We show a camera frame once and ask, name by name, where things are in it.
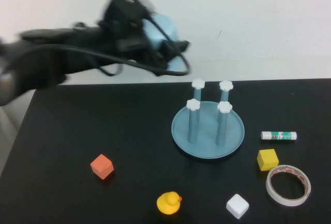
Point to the white foam cube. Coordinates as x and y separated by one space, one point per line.
237 206

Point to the white tape roll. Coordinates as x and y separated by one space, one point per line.
287 202

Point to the orange foam cube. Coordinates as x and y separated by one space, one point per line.
102 167

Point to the white green glue stick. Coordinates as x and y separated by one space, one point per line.
279 136

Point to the yellow foam cube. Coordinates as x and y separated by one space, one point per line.
267 159

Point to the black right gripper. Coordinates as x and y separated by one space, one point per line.
124 30

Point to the blue four-post cup stand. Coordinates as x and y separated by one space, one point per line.
207 141

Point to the light blue plastic cup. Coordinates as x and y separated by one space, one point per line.
160 30

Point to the yellow rubber duck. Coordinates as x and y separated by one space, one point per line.
168 206

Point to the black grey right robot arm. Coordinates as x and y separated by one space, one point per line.
38 61

